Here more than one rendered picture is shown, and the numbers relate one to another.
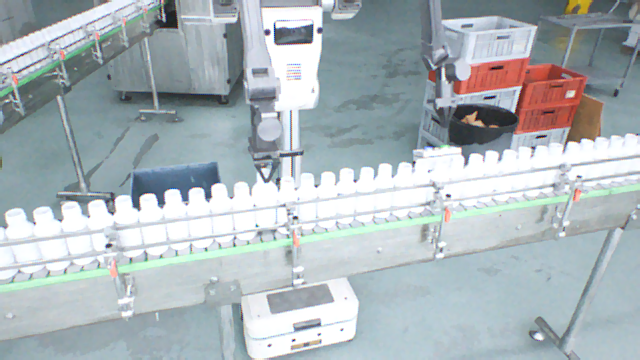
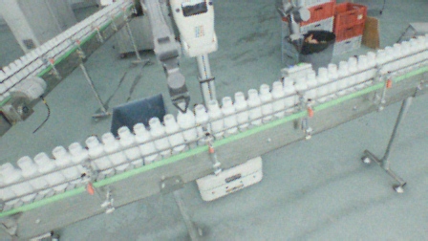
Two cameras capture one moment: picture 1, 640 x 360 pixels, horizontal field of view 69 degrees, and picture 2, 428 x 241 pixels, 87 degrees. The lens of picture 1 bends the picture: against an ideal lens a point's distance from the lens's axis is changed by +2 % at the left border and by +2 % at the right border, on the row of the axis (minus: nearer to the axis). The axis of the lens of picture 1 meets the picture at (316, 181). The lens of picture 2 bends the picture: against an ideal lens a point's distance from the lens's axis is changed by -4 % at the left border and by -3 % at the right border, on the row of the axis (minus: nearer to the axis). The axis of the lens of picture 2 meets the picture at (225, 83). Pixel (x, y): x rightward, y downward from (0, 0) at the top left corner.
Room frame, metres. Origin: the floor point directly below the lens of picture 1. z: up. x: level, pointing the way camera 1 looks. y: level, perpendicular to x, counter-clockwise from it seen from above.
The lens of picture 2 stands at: (0.33, -0.07, 1.72)
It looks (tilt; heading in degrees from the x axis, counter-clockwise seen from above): 31 degrees down; 2
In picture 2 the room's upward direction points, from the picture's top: 9 degrees counter-clockwise
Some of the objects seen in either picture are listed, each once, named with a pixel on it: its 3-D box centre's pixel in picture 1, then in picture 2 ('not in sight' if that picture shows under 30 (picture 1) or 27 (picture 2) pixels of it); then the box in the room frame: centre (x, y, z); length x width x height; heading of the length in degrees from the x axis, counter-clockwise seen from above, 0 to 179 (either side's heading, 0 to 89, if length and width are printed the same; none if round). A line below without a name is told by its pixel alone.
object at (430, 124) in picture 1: (465, 122); (306, 40); (3.52, -1.20, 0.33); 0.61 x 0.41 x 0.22; 113
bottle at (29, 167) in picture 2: (24, 240); (35, 174); (0.90, 0.71, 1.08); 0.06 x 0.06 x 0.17
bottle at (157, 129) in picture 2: (221, 213); (160, 136); (1.03, 0.26, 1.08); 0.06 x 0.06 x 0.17
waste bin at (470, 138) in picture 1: (474, 156); (314, 59); (2.92, -1.11, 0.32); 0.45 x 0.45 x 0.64
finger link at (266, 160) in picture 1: (265, 165); (181, 101); (1.05, 0.13, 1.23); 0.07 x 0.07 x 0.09; 17
